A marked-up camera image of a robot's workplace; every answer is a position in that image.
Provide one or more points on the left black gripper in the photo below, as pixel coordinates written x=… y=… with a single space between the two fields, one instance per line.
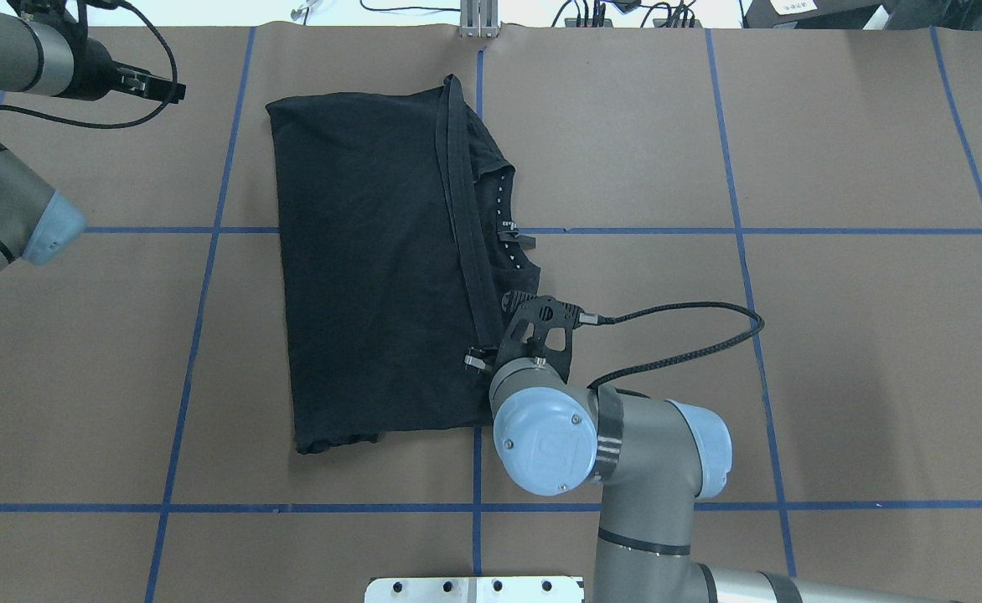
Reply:
x=95 y=70

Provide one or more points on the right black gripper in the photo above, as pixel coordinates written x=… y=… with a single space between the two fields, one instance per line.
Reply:
x=476 y=362

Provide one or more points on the black graphic t-shirt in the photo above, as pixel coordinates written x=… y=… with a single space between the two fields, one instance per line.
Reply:
x=397 y=244

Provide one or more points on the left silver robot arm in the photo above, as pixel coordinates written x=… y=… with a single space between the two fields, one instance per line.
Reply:
x=37 y=221

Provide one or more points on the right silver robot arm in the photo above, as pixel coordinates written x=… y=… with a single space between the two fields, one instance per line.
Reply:
x=654 y=458

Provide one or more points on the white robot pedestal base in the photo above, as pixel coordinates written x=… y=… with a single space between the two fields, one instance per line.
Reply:
x=520 y=588

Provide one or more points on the aluminium frame post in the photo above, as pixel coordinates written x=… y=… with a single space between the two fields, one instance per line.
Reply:
x=479 y=19

